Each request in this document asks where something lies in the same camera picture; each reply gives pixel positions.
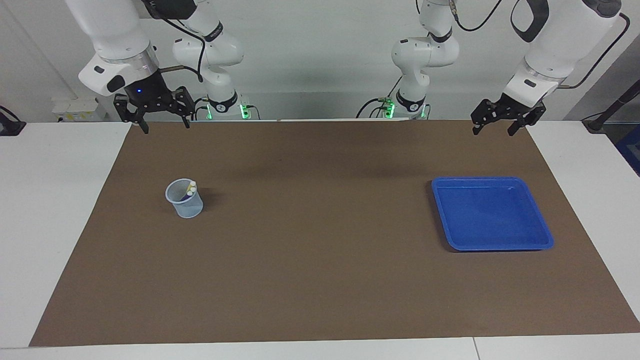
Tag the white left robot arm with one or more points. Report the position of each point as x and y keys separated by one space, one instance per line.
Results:
x=560 y=45

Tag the brown table mat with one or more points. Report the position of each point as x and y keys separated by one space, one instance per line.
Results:
x=320 y=275

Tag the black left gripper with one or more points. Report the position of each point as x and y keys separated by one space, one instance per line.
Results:
x=511 y=107

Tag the white wall socket box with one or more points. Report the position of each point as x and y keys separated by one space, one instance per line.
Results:
x=77 y=107

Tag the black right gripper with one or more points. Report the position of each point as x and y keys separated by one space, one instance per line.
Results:
x=147 y=92

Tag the blue crate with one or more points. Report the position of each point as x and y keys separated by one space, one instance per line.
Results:
x=631 y=150

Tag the pale blue mesh pen cup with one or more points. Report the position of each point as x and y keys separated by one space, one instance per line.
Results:
x=190 y=210

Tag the purple highlighter pen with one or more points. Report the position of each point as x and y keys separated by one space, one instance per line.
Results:
x=188 y=194

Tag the black table clamp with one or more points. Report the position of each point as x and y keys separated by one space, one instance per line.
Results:
x=10 y=127

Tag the black stand pole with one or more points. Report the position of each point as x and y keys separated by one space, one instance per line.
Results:
x=612 y=107

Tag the blue plastic tray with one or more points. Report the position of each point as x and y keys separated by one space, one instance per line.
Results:
x=492 y=215

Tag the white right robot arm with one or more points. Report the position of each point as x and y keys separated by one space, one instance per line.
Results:
x=115 y=35

